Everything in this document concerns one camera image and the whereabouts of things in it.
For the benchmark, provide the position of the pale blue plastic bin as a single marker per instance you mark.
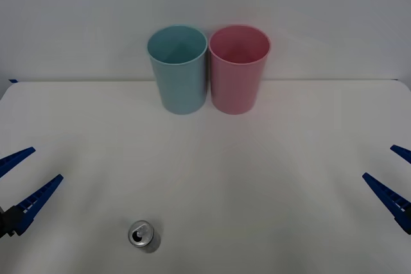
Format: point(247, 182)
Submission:
point(181, 91)

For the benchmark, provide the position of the pink plastic bin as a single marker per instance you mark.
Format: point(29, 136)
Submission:
point(236, 89)

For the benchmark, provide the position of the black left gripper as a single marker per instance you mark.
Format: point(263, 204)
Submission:
point(4, 224)

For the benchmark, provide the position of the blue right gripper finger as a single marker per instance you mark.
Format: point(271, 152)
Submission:
point(390, 198)
point(403, 152)

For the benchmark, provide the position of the black drink can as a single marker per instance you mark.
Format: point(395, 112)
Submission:
point(145, 237)

